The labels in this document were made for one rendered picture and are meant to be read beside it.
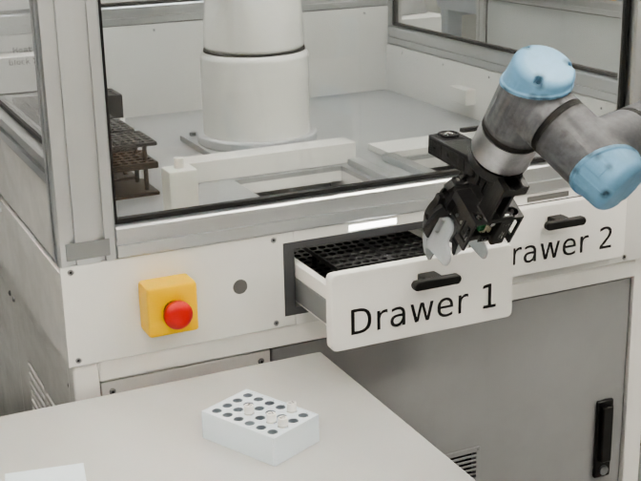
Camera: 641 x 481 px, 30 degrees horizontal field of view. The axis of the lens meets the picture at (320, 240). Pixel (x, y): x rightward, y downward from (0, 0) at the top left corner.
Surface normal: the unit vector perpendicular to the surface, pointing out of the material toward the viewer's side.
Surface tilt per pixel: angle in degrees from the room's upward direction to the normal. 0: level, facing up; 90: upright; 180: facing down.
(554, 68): 35
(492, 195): 90
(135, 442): 0
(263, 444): 90
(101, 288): 90
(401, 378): 90
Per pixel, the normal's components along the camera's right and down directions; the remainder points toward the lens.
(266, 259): 0.42, 0.27
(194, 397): -0.02, -0.95
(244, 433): -0.64, 0.25
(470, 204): 0.22, -0.62
